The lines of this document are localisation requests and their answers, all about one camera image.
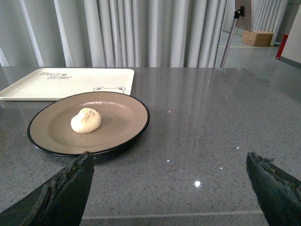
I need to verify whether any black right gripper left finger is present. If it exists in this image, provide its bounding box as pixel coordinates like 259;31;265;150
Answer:
0;152;94;226

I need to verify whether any white steamed bun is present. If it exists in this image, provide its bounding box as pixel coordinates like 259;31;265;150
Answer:
71;108;102;134

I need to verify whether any cream bear tray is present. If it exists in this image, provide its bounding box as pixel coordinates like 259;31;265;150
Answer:
0;68;135;101

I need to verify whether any cardboard box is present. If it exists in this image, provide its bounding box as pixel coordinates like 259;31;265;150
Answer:
242;31;274;47

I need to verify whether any tan plate with black rim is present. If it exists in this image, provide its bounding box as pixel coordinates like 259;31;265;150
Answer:
27;92;150;157

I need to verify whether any red sign post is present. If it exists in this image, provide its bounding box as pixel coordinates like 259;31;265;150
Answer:
276;34;288;60

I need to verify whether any grey pleated curtain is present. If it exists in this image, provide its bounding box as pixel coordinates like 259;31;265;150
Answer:
0;0;226;68

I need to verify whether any metal stand pole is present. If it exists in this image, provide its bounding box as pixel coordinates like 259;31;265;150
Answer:
220;6;245;68

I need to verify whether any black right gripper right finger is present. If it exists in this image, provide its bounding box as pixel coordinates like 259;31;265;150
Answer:
246;152;301;226

